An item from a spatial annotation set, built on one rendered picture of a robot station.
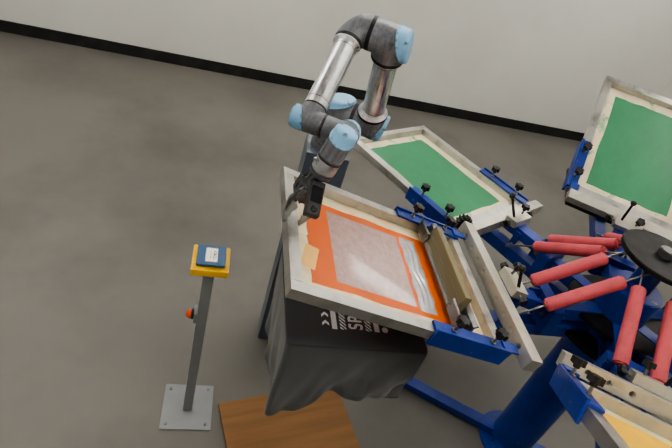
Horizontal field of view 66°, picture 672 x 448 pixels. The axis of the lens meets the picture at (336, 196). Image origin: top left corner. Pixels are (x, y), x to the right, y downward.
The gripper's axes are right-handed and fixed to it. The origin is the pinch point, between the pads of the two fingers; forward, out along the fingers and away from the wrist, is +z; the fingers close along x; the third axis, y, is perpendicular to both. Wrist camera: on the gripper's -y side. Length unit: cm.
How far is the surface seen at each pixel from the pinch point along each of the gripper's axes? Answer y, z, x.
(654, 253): 1, -42, -129
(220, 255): 12.4, 32.9, 10.7
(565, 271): 4, -19, -108
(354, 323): -11.8, 22.5, -35.0
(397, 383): -21, 36, -60
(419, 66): 380, 27, -186
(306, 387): -21, 49, -30
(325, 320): -11.5, 25.2, -25.1
